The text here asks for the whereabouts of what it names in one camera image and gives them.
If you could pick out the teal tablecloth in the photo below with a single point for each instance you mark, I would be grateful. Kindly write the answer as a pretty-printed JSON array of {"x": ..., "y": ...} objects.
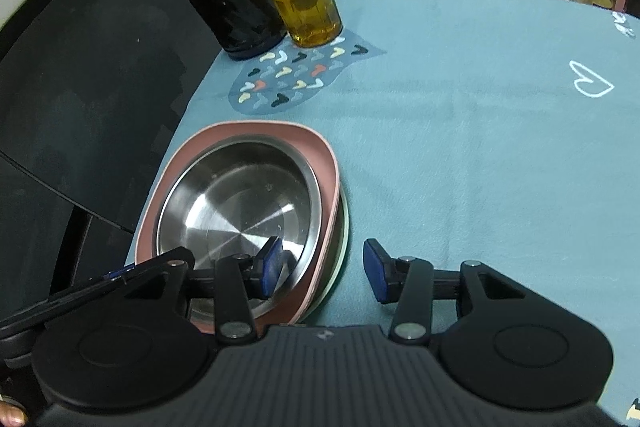
[{"x": 475, "y": 157}]

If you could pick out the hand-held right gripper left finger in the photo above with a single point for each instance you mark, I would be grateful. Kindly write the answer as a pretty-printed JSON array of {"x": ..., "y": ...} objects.
[{"x": 270, "y": 268}]

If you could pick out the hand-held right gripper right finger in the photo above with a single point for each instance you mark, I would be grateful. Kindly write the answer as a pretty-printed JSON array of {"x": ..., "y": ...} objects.
[{"x": 375, "y": 269}]

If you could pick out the green plate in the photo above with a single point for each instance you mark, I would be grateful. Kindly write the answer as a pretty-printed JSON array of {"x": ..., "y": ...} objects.
[{"x": 343, "y": 234}]

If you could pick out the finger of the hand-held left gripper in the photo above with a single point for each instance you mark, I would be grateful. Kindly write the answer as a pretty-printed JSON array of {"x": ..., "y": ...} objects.
[{"x": 65, "y": 299}]

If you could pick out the person's left hand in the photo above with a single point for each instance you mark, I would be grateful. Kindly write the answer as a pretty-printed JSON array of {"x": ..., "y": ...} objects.
[{"x": 10, "y": 414}]

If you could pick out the stainless steel plate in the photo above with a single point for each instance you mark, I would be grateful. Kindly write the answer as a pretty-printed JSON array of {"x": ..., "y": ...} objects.
[{"x": 235, "y": 207}]

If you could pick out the pink dish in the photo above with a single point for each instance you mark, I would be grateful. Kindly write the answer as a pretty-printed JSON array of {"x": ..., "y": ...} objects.
[{"x": 320, "y": 157}]

